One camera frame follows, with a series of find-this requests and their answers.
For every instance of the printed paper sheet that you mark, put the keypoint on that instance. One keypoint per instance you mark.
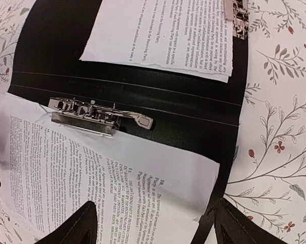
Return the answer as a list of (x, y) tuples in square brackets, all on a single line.
[(188, 37), (144, 192)]

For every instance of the floral tablecloth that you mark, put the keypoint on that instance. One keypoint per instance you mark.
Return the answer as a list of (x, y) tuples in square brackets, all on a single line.
[(268, 181)]

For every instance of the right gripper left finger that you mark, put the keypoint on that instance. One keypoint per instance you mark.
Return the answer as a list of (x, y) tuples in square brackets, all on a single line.
[(81, 227)]

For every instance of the black clip folder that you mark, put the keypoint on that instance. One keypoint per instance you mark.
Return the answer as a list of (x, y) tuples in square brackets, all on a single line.
[(191, 113)]

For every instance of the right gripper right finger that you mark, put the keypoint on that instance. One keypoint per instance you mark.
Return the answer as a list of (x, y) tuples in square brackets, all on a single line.
[(232, 226)]

